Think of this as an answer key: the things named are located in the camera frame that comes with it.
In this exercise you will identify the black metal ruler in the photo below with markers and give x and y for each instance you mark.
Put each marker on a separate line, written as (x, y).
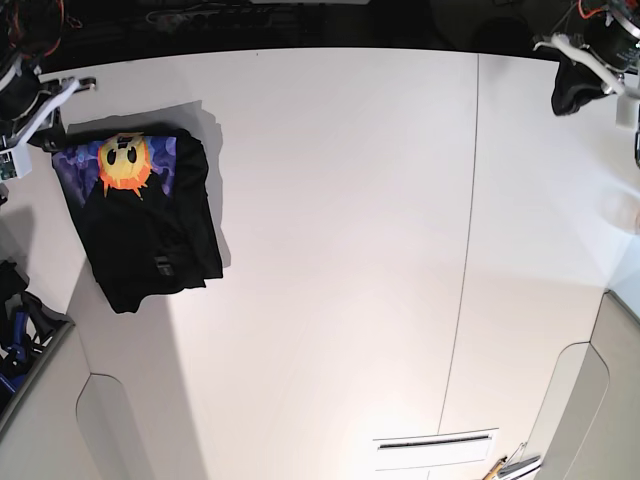
(434, 442)

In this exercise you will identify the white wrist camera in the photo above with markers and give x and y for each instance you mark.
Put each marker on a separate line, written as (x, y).
(627, 113)
(15, 163)

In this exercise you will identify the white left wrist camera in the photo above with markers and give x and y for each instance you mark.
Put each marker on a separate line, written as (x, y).
(627, 113)

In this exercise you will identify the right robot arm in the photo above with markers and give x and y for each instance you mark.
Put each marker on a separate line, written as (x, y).
(31, 31)

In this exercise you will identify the yellow pencil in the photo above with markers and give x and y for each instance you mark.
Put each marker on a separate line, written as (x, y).
(491, 475)

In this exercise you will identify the black power strip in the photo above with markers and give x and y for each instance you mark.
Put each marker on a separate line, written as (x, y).
(209, 19)

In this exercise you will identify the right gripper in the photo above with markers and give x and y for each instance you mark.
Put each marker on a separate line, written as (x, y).
(30, 108)

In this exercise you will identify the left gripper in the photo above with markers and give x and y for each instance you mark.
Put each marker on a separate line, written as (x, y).
(609, 47)

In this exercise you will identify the black T-shirt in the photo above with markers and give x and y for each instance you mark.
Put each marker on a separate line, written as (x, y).
(139, 204)

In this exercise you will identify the blue and black bag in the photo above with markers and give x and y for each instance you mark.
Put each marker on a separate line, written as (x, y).
(27, 328)

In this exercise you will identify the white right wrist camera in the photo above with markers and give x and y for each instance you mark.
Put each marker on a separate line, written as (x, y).
(15, 163)

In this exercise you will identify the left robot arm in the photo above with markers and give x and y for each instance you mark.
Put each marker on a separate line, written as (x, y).
(607, 7)

